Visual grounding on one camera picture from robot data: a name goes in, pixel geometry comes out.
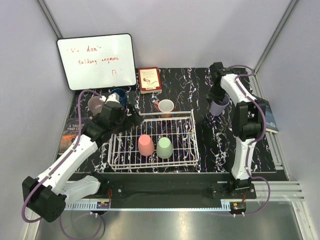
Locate light green plastic cup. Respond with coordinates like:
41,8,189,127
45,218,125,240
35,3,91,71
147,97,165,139
156,137,173,159

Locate red and cream book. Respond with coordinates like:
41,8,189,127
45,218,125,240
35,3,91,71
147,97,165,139
138,67,162,94

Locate pink plastic cup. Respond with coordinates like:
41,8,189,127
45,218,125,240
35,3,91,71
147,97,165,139
138,134,155,157

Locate black marbled table mat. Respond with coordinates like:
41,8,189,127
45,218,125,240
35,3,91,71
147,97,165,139
56,67,277,174

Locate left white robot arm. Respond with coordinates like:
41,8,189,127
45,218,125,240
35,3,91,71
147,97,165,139
22,101,143,223

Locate mauve ceramic mug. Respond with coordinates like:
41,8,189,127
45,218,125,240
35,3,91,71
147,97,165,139
87,96,104,116

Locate white slotted cable duct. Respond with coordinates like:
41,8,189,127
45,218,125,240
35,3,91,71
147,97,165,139
64,201,111,211

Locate blue paperback book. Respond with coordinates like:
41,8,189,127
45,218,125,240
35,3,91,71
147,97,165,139
264,99,279,134

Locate lavender plastic cup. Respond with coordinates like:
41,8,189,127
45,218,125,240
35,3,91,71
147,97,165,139
210,95,230,116

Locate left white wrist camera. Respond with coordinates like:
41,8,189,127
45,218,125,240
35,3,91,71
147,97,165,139
99,93,122,108

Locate white wire dish rack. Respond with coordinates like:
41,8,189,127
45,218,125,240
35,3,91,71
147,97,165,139
107,110,200,172

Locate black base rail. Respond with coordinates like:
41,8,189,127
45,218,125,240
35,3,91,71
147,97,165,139
79,171,257,210

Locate dark blue mug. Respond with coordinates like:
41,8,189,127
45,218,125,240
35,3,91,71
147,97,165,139
111,88,128,107

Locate white dry-erase board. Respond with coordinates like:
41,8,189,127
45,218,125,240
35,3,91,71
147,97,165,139
56,33,137,91

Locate Tale of Two Cities book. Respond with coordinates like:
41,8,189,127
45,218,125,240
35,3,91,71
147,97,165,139
58,117,90,156

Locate orange pink mug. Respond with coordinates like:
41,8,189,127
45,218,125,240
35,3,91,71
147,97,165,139
154,99,175,118

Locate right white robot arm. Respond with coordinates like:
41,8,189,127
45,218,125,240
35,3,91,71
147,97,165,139
206,62,266,199

